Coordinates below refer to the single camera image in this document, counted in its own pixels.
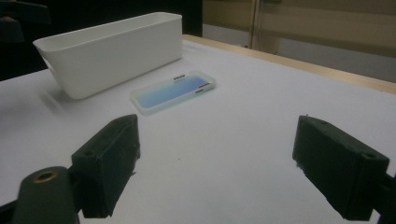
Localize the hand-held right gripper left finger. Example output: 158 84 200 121
71 114 141 218

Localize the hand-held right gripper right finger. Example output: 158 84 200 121
292 115 390 222

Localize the translucent blue phone case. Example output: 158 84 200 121
130 70 217 116

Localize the white phone case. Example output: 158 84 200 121
32 11 184 101

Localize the wooden table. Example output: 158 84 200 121
181 34 396 95

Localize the wooden shelf unit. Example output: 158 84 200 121
202 0 396 83

